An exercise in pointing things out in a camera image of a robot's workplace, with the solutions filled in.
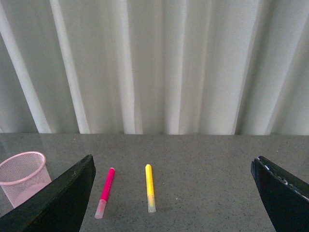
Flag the pink marker pen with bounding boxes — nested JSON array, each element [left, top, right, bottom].
[[95, 168, 115, 219]]

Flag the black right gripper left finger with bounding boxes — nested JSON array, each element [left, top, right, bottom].
[[0, 155, 96, 232]]

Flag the pink mesh pen cup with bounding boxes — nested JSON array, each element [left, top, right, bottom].
[[0, 151, 52, 208]]

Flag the white pleated curtain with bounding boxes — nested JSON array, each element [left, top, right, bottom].
[[0, 0, 309, 135]]

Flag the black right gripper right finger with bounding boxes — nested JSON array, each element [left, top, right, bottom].
[[251, 156, 309, 232]]

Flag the yellow marker pen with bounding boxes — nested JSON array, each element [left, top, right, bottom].
[[145, 164, 156, 213]]

